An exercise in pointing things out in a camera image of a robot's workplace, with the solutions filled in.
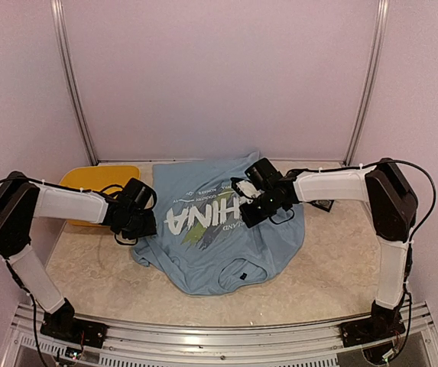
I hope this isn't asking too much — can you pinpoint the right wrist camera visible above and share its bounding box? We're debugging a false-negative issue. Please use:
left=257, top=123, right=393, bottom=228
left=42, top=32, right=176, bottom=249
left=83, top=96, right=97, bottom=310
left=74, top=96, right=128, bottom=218
left=231, top=177, right=261, bottom=208

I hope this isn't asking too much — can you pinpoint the black display box right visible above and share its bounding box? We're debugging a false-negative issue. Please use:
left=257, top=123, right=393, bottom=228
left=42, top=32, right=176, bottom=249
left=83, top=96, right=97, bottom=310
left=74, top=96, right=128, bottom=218
left=310, top=200, right=334, bottom=213

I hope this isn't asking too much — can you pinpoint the front aluminium rail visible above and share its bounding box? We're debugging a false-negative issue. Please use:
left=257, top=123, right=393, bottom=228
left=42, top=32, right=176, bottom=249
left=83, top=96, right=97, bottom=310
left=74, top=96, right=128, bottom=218
left=0, top=301, right=438, bottom=367

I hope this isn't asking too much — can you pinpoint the aluminium frame post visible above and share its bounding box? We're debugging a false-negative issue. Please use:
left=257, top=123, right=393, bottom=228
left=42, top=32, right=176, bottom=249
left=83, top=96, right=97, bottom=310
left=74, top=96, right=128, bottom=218
left=342, top=0, right=390, bottom=165
left=50, top=0, right=99, bottom=166

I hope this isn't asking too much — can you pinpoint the light blue printed t-shirt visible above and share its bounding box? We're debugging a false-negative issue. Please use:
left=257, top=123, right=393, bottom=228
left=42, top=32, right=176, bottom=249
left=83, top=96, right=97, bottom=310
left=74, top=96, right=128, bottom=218
left=131, top=151, right=305, bottom=296

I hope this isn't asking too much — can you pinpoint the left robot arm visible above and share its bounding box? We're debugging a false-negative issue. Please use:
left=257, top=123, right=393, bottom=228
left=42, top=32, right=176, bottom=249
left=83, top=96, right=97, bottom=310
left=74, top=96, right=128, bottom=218
left=0, top=171, right=157, bottom=345

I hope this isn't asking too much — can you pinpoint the yellow plastic basket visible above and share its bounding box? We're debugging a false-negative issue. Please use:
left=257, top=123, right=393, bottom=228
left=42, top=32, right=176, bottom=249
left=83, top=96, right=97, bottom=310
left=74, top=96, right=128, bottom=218
left=58, top=164, right=142, bottom=229

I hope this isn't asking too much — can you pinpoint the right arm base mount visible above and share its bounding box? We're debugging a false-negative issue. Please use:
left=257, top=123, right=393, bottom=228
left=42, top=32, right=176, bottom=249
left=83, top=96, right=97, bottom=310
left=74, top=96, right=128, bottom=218
left=339, top=318, right=406, bottom=348

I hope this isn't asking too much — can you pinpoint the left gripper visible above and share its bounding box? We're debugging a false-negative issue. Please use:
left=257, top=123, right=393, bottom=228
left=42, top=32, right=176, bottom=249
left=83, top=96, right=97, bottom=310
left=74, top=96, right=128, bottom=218
left=118, top=209, right=157, bottom=240

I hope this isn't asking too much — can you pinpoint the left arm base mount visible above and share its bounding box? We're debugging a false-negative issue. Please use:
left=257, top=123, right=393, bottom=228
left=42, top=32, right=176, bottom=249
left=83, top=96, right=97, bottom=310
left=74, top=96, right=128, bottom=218
left=41, top=318, right=108, bottom=349

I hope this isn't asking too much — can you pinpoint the right aluminium frame post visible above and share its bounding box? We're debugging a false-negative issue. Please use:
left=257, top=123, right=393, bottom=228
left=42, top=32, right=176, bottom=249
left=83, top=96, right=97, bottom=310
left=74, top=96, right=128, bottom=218
left=342, top=0, right=390, bottom=165

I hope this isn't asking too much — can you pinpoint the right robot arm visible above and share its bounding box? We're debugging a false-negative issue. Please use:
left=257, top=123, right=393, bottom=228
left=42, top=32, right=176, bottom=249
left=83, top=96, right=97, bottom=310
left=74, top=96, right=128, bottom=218
left=231, top=158, right=418, bottom=346

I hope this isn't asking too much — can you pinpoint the left aluminium frame post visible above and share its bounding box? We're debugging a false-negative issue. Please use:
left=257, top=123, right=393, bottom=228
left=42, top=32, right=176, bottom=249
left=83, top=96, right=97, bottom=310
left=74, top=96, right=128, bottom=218
left=50, top=0, right=99, bottom=166

